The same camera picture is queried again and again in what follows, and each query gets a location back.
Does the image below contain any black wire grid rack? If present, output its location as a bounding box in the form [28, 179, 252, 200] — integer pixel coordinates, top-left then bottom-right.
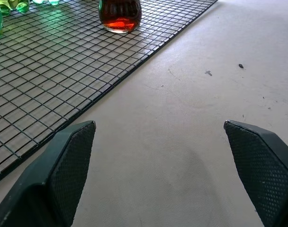
[0, 0, 219, 187]

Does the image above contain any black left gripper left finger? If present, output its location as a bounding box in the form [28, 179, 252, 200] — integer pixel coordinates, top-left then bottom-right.
[0, 120, 97, 227]

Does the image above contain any brown glass bottle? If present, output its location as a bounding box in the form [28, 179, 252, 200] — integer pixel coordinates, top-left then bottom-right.
[99, 0, 142, 34]

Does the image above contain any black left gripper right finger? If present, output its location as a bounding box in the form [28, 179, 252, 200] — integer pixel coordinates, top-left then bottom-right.
[224, 120, 288, 227]

